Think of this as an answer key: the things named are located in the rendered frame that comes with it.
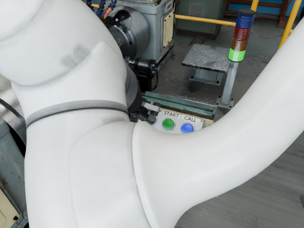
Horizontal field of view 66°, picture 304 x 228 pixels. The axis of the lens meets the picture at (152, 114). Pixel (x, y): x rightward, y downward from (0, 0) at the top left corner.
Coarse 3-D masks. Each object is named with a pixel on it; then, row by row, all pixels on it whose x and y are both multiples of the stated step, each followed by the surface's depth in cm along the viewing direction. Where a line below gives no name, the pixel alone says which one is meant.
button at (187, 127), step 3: (186, 123) 58; (189, 123) 58; (183, 126) 58; (186, 126) 58; (189, 126) 58; (192, 126) 58; (183, 129) 58; (186, 129) 58; (189, 129) 58; (192, 129) 58; (183, 132) 58; (186, 132) 58; (189, 132) 58
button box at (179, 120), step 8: (160, 112) 61; (168, 112) 61; (160, 120) 61; (176, 120) 60; (184, 120) 59; (192, 120) 59; (200, 120) 58; (160, 128) 60; (176, 128) 59; (200, 128) 58
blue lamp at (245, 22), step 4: (240, 16) 84; (244, 16) 84; (248, 16) 83; (252, 16) 83; (240, 20) 85; (244, 20) 84; (248, 20) 84; (252, 20) 85; (236, 24) 88; (240, 24) 86; (244, 24) 85; (248, 24) 85
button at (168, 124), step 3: (165, 120) 60; (168, 120) 60; (171, 120) 59; (165, 123) 60; (168, 123) 59; (171, 123) 59; (174, 123) 60; (165, 126) 59; (168, 126) 59; (171, 126) 59; (168, 129) 59
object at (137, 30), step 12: (120, 12) 102; (132, 12) 106; (108, 24) 99; (120, 24) 97; (132, 24) 101; (144, 24) 108; (120, 36) 100; (132, 36) 99; (144, 36) 108; (120, 48) 104; (132, 48) 102; (144, 48) 113
